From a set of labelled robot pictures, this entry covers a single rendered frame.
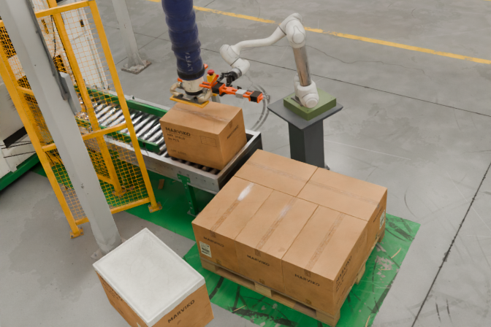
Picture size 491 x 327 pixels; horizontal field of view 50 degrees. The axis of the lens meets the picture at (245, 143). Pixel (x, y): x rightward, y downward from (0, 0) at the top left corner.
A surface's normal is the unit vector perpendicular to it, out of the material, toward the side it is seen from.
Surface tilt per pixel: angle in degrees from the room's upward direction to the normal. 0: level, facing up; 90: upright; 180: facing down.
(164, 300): 0
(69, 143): 90
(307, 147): 90
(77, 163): 90
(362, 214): 0
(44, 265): 0
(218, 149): 90
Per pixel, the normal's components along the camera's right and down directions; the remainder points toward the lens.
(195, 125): -0.11, -0.79
